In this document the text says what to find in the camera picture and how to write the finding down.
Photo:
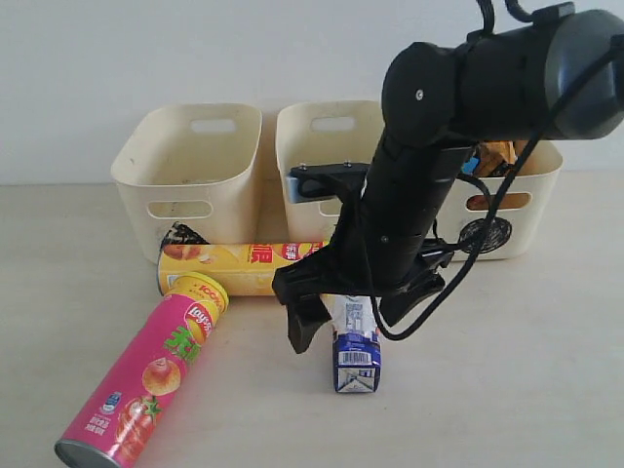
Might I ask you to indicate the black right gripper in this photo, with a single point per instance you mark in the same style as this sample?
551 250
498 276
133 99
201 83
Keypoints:
379 247

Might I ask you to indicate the blue white milk carton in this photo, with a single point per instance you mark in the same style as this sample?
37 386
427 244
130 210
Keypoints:
356 353

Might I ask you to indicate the orange instant noodle packet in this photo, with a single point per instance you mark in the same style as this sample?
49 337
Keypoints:
497 158

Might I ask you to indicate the blue instant noodle packet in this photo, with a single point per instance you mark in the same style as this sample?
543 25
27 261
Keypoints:
471 165

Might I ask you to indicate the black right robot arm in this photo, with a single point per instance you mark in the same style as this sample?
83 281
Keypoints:
559 76

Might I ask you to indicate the yellow chips can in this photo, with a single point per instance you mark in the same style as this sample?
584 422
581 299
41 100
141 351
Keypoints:
243 270

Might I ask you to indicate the middle cream plastic bin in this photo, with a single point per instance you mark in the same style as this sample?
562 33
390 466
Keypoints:
322 133

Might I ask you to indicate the cream plastic bin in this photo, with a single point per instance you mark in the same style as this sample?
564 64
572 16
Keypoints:
519 215
195 164
322 133

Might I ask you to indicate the right cream plastic bin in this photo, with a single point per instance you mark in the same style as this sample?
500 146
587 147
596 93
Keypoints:
519 215

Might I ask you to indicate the left cream plastic bin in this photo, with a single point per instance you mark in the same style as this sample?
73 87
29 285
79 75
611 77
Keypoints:
195 164

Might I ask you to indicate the pink chips can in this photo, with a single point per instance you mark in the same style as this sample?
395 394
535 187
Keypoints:
115 425

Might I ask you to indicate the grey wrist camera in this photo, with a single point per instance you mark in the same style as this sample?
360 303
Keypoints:
306 184

